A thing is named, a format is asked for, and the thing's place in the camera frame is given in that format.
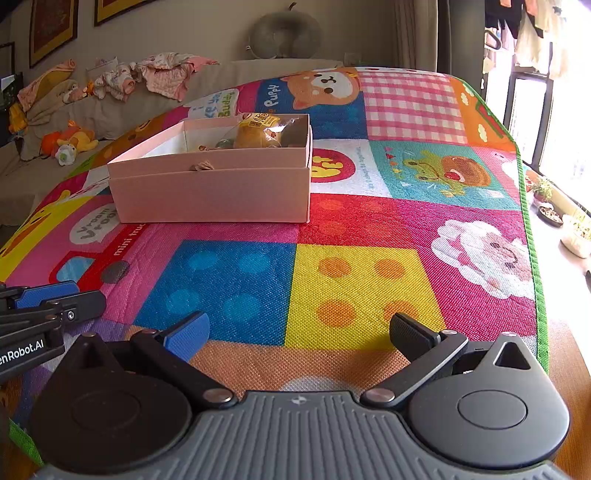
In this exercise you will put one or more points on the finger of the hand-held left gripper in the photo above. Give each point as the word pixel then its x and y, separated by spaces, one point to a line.
pixel 41 293
pixel 83 307

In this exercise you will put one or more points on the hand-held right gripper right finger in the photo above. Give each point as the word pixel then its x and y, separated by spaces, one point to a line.
pixel 411 334

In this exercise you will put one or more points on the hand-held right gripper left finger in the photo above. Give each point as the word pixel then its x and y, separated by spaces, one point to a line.
pixel 191 334

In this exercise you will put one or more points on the pink cardboard box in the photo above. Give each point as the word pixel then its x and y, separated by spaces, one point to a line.
pixel 207 198

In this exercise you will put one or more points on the colourful printed play mat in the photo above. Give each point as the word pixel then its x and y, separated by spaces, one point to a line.
pixel 369 277

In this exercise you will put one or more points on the white green plush toy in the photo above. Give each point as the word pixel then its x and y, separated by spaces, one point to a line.
pixel 65 156

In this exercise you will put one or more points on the orange plush toy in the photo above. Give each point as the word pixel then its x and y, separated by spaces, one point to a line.
pixel 74 137

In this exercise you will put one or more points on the beige blanket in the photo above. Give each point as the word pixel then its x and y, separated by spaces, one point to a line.
pixel 41 124

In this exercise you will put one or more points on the dark round plant pot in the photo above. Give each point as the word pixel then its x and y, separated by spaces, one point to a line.
pixel 550 217

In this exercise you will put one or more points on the green potted plant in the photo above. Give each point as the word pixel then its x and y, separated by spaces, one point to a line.
pixel 541 189

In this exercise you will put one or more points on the small pink plush toy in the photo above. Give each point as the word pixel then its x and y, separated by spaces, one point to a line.
pixel 74 94

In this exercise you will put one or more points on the beige covered sofa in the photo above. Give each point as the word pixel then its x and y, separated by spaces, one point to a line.
pixel 138 110

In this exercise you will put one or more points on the pink yellow cloth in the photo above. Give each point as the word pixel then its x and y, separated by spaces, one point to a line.
pixel 44 81

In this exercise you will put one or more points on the white patterned baby garment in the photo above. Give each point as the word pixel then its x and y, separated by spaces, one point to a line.
pixel 115 83

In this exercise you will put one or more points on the pink floral baby garment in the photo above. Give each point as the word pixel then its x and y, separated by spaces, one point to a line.
pixel 171 76

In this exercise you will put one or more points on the dark red framed picture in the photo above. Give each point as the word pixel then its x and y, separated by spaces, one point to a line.
pixel 53 27

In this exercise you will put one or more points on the gold framed picture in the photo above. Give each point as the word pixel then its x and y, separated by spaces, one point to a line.
pixel 124 9

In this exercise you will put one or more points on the beige curtain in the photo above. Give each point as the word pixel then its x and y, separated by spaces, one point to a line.
pixel 420 32

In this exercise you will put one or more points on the grey neck pillow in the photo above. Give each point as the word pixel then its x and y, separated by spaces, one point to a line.
pixel 286 30

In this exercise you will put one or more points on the hanging laundry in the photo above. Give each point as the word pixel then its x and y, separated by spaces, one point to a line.
pixel 535 27

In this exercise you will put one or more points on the black window frame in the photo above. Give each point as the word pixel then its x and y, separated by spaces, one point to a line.
pixel 547 120

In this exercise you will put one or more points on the white wall socket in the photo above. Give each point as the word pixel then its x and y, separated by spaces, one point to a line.
pixel 353 58

